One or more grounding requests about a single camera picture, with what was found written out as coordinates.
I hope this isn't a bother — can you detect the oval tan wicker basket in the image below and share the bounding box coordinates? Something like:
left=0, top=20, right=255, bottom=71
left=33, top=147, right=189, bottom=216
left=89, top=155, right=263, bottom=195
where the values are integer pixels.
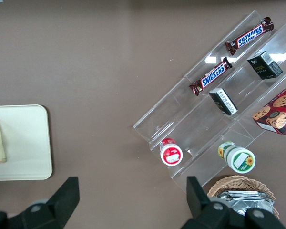
left=207, top=175, right=281, bottom=220

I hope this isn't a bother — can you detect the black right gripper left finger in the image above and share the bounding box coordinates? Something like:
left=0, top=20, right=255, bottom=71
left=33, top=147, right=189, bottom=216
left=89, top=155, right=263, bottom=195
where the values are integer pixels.
left=0, top=176, right=80, bottom=229

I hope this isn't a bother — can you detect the cream rectangular tray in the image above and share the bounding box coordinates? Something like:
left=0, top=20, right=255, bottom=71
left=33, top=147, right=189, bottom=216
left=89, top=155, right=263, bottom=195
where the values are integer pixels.
left=0, top=104, right=53, bottom=181

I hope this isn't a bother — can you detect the red white lidded jar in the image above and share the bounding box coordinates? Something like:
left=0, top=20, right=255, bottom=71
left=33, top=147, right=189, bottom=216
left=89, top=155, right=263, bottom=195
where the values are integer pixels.
left=159, top=137, right=184, bottom=166

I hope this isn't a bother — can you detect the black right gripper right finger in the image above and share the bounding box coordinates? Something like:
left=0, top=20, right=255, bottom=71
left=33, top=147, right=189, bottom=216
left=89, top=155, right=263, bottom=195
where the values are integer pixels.
left=186, top=176, right=286, bottom=229

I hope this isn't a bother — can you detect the small black carton box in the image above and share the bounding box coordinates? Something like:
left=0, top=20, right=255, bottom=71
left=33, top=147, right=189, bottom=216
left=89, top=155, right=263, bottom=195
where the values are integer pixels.
left=247, top=51, right=284, bottom=80
left=209, top=88, right=238, bottom=116

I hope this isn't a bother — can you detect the red plaid cookie box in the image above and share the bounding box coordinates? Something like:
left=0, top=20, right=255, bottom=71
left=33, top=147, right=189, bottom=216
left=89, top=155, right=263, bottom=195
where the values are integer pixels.
left=252, top=82, right=286, bottom=135

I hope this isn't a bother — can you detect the stack of foil trays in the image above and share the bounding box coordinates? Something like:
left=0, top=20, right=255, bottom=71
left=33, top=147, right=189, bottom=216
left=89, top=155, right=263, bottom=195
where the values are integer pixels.
left=216, top=190, right=275, bottom=220

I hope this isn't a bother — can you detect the Snickers chocolate bar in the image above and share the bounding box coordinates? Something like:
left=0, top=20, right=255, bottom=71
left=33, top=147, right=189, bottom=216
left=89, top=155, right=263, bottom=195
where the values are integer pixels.
left=189, top=57, right=233, bottom=96
left=225, top=16, right=274, bottom=56

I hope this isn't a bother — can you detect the green white lidded jar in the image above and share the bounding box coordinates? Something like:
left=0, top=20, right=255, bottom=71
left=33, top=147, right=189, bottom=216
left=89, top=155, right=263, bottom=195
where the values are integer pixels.
left=217, top=141, right=256, bottom=174

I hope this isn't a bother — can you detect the clear acrylic step shelf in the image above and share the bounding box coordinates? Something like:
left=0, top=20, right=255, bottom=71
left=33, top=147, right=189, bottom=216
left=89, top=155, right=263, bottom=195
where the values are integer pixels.
left=133, top=10, right=286, bottom=187

